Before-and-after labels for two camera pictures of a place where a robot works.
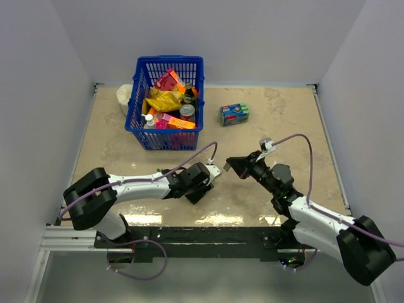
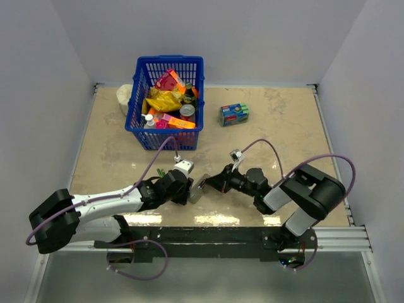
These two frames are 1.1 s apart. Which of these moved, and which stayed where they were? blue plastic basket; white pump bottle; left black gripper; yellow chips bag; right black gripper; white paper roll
Moved: left black gripper; right black gripper
Stayed: yellow chips bag; white paper roll; blue plastic basket; white pump bottle
